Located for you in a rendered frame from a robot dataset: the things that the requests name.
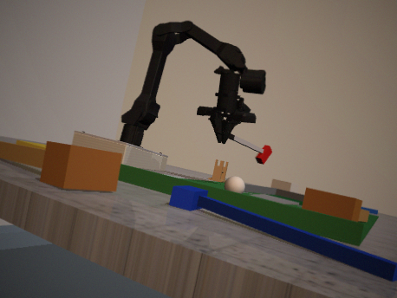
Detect white ball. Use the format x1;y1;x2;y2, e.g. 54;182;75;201
225;176;245;194

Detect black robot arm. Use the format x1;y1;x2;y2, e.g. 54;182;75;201
118;21;266;147

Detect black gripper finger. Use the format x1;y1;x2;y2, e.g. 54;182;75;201
208;118;222;143
221;120;241;144

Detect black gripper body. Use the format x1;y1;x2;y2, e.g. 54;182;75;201
197;89;257;123

